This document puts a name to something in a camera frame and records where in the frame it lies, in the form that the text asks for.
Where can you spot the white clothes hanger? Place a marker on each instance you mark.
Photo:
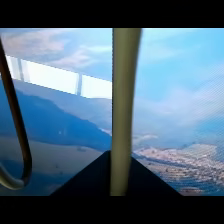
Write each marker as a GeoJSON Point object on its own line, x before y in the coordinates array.
{"type": "Point", "coordinates": [124, 100]}

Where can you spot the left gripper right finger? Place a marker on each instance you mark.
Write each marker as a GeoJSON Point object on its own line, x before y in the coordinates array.
{"type": "Point", "coordinates": [146, 183]}

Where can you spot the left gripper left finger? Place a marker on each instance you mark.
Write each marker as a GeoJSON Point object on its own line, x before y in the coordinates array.
{"type": "Point", "coordinates": [93, 180]}

